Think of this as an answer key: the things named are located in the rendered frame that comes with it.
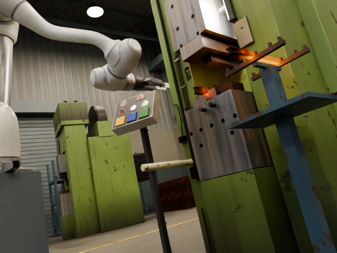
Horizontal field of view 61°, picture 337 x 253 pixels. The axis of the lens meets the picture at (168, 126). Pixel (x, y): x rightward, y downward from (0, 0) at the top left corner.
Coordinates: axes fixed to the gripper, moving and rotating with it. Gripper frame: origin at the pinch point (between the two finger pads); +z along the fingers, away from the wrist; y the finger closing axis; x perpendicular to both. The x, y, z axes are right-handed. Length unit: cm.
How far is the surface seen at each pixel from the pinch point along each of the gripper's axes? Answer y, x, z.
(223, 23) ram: 12, 47, 56
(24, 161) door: -783, 124, 142
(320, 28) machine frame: 56, 25, 93
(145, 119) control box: -42.7, -4.2, 18.0
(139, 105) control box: -51, 9, 22
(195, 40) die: 2.4, 34.2, 35.1
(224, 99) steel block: 16.2, -12.3, 29.2
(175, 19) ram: -10, 58, 35
